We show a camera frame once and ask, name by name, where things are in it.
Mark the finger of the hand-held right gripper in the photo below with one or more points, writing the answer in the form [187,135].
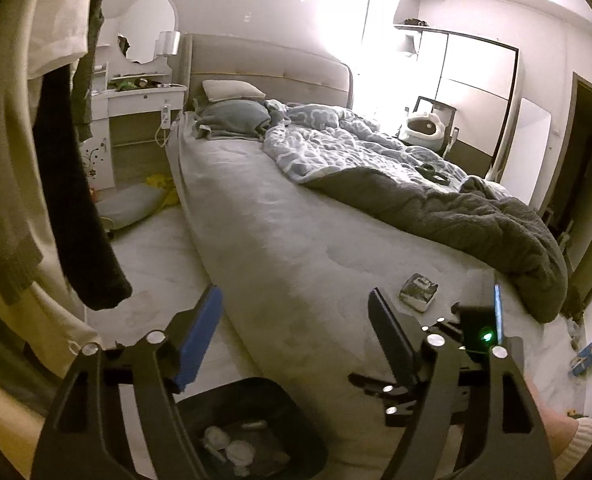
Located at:
[376,385]
[496,310]

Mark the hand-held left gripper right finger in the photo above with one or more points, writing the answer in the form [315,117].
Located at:
[391,340]

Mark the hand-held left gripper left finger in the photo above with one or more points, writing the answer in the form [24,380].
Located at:
[200,340]

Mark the black trash bin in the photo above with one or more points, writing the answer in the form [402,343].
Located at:
[286,410]

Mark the person's right forearm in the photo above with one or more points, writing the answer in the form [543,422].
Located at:
[581,440]

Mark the small dark box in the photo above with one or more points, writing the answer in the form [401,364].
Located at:
[418,292]

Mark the small grey tube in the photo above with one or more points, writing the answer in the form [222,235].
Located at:
[253,425]

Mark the dark grey fleece blanket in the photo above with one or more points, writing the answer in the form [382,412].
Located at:
[451,220]

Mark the blue snack packet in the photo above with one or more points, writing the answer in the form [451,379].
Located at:
[591,350]

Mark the grey upholstered bed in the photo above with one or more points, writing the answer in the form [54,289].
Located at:
[286,240]

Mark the grey floor pillow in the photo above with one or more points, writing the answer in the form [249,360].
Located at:
[130,205]

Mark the white board panel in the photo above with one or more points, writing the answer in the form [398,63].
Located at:
[526,150]

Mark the yellow packaging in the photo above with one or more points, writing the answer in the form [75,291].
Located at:
[158,182]

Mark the pale yellow hanging garment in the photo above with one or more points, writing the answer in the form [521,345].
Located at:
[35,330]

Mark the black hanging garment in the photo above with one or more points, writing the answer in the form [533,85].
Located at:
[75,200]

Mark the white pet carrier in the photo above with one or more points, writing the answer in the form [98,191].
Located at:
[423,127]

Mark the black chair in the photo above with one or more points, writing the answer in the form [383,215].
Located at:
[448,112]

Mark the blue patterned duvet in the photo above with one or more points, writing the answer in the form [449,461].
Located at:
[326,145]

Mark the grey blue pillow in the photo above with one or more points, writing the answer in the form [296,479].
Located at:
[235,117]

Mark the white wardrobe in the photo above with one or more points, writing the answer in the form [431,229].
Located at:
[471,75]

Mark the white dressing table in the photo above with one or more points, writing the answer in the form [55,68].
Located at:
[135,102]

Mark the beige pillow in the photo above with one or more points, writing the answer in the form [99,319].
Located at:
[233,90]

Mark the beige hanging garment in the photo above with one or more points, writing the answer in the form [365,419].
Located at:
[5,160]

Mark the dark green hanging garment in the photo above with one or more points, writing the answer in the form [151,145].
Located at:
[88,85]

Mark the silver table lamp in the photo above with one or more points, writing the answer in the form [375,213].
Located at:
[168,42]

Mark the round mirror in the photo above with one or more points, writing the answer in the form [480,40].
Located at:
[148,25]

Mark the white hanging garment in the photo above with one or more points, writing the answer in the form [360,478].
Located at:
[55,10]

